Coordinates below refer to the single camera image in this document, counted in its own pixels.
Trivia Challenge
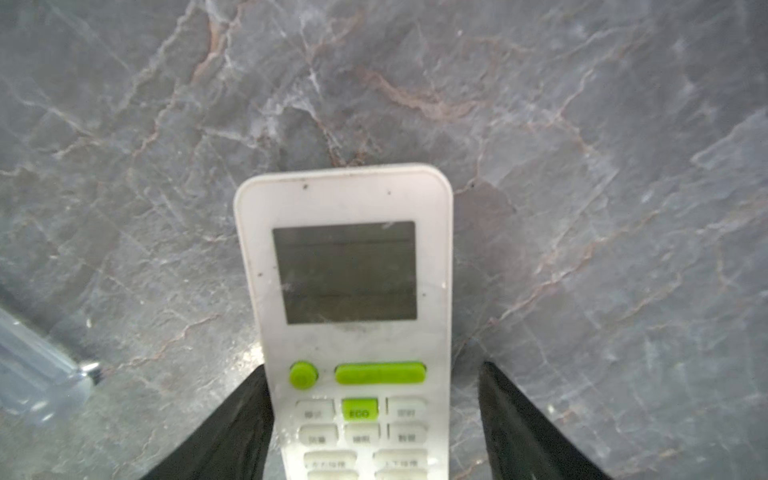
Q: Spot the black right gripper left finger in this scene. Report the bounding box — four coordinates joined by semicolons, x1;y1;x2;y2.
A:
144;365;275;480

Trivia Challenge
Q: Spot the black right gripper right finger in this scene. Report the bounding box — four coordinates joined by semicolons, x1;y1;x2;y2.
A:
478;361;610;480

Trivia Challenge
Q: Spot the thin metal pry tool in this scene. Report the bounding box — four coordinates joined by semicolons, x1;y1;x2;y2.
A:
1;305;102;425

